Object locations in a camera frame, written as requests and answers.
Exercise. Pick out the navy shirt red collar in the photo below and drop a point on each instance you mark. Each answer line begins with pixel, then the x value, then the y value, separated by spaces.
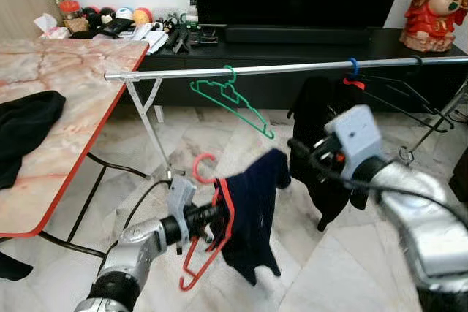
pixel 252 210

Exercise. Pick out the red plastic hanger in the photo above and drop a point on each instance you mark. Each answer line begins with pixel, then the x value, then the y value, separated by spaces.
pixel 196 169

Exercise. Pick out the black T-shirt green logo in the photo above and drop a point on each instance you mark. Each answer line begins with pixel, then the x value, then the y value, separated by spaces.
pixel 25 129

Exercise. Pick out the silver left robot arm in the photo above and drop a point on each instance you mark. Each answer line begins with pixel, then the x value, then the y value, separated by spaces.
pixel 135 250

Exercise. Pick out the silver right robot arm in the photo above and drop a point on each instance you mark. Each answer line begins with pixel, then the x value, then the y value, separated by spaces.
pixel 424 224

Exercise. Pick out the green plastic hanger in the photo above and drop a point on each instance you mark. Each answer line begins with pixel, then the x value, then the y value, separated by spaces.
pixel 228 91

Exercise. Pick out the blue plastic hanger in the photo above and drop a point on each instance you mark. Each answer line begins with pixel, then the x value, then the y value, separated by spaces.
pixel 354 67

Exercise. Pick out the black shirt red collar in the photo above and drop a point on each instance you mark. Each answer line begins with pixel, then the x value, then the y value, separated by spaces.
pixel 318 115

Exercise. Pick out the silver metal clothes rack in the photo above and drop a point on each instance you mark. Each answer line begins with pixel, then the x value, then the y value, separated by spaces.
pixel 256 69

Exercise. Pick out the black soundbar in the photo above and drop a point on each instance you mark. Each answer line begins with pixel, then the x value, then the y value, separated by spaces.
pixel 296 34

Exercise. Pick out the small black display device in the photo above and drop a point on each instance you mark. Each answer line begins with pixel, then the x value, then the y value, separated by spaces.
pixel 210 34

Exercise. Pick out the black remote control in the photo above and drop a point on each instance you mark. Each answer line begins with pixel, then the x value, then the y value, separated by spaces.
pixel 178 38

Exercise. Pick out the clear plastic bottle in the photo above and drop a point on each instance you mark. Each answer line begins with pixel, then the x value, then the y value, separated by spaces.
pixel 192 11

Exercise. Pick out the red buddha statue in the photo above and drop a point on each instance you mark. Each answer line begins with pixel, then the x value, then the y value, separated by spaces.
pixel 435 12

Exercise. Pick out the orange round toy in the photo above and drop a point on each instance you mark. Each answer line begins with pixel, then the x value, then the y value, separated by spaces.
pixel 142 15

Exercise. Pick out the black pouch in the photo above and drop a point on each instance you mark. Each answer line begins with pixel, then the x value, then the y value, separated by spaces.
pixel 117 27

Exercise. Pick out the white blue round toy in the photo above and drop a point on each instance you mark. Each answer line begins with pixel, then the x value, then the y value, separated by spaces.
pixel 124 14

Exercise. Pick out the black round toy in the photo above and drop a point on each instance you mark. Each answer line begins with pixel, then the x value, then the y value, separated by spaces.
pixel 90 14
pixel 107 14

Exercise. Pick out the pink tissue box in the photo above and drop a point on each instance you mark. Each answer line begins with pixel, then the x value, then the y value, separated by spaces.
pixel 51 31

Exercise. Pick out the glass jar red lid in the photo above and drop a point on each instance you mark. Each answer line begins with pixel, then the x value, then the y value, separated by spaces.
pixel 71 12

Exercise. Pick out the light wooden cabinet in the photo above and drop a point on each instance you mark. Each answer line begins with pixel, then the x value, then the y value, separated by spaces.
pixel 25 1

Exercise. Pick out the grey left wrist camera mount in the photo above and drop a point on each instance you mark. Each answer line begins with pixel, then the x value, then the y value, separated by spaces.
pixel 180 196

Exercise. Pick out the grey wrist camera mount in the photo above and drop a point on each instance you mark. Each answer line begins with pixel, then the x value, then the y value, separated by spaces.
pixel 180 196
pixel 355 133

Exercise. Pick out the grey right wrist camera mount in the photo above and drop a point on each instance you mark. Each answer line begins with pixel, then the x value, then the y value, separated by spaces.
pixel 355 133

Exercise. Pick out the black metal table frame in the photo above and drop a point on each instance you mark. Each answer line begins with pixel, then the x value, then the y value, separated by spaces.
pixel 91 199

